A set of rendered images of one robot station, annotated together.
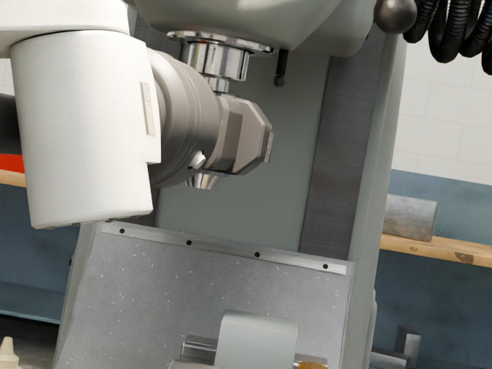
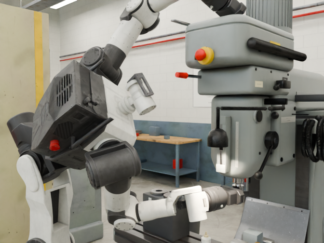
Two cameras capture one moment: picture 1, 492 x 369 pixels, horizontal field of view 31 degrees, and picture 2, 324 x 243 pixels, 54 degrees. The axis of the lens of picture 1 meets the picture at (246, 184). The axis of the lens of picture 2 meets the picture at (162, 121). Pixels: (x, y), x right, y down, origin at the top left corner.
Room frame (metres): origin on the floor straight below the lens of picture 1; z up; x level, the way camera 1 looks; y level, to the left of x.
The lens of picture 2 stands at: (-0.46, -0.53, 1.60)
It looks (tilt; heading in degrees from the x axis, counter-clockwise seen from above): 3 degrees down; 40
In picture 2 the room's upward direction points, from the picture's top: straight up
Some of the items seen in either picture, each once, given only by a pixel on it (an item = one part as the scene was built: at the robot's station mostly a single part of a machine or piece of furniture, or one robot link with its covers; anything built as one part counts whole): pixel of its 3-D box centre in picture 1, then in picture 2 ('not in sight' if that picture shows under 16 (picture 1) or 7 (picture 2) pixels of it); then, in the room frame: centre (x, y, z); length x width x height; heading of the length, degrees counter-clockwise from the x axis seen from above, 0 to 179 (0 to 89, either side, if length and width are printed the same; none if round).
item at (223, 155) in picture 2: not in sight; (223, 143); (0.59, 0.04, 1.45); 0.04 x 0.04 x 0.21; 86
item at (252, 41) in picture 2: not in sight; (279, 51); (0.73, -0.11, 1.79); 0.45 x 0.04 x 0.04; 176
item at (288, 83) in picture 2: not in sight; (279, 85); (0.76, -0.10, 1.66); 0.12 x 0.04 x 0.04; 176
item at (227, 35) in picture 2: not in sight; (241, 49); (0.72, 0.04, 1.81); 0.47 x 0.26 x 0.16; 176
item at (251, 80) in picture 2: not in sight; (245, 83); (0.74, 0.03, 1.68); 0.34 x 0.24 x 0.10; 176
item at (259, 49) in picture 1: (221, 42); not in sight; (0.70, 0.04, 1.31); 0.09 x 0.09 x 0.01
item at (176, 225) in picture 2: not in sight; (165, 212); (0.75, 0.45, 1.05); 0.22 x 0.12 x 0.20; 82
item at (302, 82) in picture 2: not in sight; (289, 91); (1.20, 0.01, 1.66); 0.80 x 0.23 x 0.20; 176
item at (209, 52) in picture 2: not in sight; (205, 55); (0.47, 0.05, 1.76); 0.06 x 0.02 x 0.06; 86
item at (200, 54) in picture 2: not in sight; (201, 55); (0.45, 0.05, 1.76); 0.04 x 0.03 x 0.04; 86
